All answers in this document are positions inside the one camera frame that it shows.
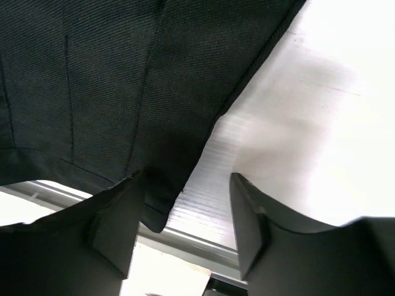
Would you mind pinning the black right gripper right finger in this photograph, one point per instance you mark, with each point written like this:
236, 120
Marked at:
283, 252

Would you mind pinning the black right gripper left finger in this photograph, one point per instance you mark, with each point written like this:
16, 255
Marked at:
85, 249

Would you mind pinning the black pleated skirt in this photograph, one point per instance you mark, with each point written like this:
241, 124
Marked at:
93, 91

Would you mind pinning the aluminium table edge rail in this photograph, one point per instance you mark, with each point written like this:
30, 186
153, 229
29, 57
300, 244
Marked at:
222, 261

